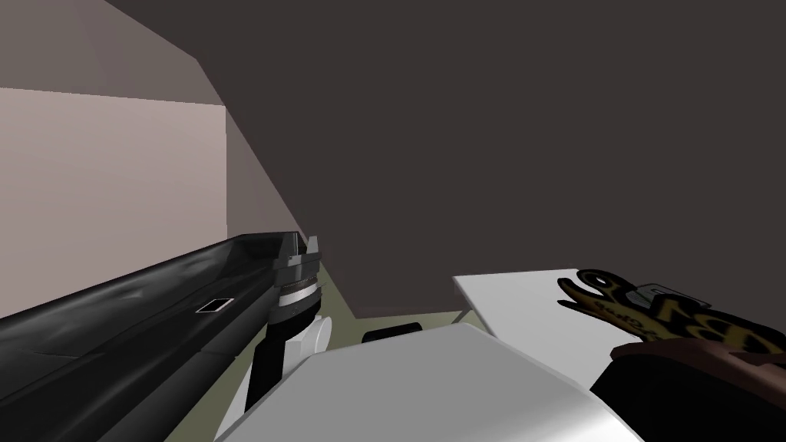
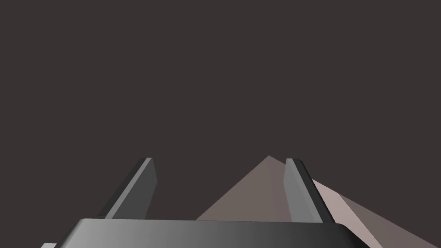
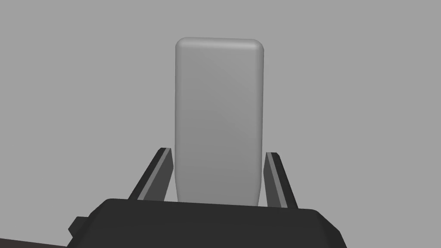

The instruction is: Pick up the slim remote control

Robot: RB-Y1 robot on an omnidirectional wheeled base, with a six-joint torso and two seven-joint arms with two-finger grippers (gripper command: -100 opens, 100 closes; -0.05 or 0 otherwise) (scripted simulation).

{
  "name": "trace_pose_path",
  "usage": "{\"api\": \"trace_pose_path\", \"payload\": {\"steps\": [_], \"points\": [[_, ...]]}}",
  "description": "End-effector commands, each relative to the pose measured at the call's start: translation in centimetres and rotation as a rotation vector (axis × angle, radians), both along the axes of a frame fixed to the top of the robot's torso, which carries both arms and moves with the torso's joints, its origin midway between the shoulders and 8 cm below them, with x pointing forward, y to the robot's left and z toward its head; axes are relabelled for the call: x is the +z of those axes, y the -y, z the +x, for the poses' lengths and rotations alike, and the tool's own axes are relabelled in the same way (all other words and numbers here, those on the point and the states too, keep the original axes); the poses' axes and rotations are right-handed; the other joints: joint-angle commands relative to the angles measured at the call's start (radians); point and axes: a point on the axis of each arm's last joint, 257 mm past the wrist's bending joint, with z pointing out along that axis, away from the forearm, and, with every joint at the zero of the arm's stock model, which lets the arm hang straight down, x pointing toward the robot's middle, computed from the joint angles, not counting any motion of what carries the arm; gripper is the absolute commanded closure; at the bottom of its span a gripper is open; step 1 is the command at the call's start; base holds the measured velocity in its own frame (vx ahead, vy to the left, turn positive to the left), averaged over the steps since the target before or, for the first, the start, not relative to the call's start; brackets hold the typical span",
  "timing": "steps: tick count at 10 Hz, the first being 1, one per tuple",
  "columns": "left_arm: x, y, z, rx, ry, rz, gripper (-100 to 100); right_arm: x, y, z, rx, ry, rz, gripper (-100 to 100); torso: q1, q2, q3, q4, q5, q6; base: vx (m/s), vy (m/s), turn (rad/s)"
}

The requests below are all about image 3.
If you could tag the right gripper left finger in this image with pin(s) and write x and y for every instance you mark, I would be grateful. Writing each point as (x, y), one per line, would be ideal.
(155, 179)

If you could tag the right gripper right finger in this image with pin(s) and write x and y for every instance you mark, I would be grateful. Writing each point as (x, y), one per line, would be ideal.
(277, 182)

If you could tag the grey rounded block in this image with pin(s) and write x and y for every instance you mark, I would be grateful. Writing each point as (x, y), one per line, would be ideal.
(219, 120)

